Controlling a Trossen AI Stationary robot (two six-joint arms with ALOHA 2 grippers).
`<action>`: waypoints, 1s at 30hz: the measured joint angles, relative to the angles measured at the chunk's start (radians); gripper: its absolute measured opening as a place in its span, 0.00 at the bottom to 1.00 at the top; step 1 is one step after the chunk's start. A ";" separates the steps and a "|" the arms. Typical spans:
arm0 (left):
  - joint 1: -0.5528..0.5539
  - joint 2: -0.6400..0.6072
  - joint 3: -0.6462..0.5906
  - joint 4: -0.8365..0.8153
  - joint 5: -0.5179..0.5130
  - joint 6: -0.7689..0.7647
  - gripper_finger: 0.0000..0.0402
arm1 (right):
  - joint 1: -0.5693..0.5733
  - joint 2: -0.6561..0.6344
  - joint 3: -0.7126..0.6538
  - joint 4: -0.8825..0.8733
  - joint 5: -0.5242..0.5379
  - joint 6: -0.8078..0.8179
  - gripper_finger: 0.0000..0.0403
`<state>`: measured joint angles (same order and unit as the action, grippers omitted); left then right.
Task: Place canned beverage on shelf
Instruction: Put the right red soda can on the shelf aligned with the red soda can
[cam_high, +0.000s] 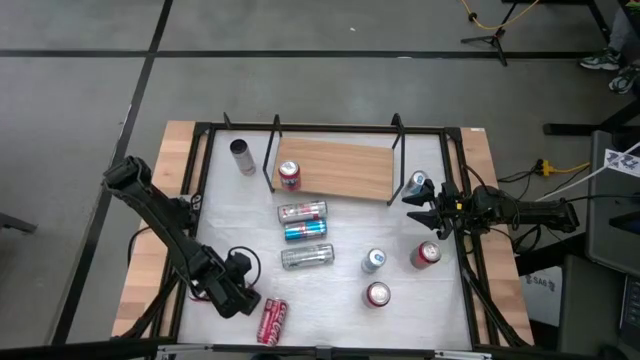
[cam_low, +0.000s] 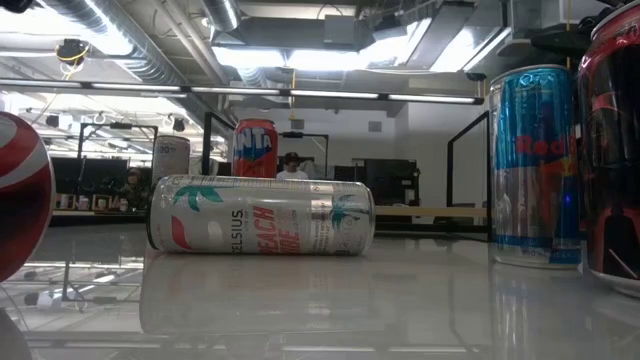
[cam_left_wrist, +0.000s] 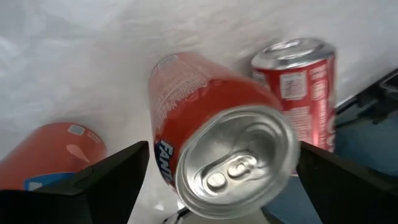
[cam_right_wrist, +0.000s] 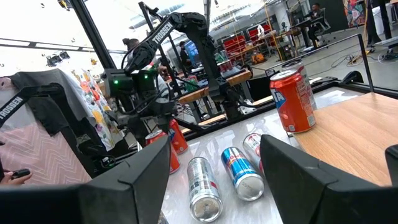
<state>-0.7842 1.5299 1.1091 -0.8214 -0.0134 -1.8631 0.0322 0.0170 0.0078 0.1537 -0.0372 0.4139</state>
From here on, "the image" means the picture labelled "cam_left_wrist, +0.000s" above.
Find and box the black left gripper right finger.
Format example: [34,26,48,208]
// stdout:
[296,141,398,224]

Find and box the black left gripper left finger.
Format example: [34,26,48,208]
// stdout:
[0,140,150,224]

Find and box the red Fanta strawberry can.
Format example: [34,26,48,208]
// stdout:
[250,37,338,177]
[147,51,301,220]
[0,122,108,191]

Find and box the white glossy table mat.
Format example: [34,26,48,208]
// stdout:
[0,0,398,224]

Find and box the black aluminium table frame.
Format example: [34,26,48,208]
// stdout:
[334,67,398,130]

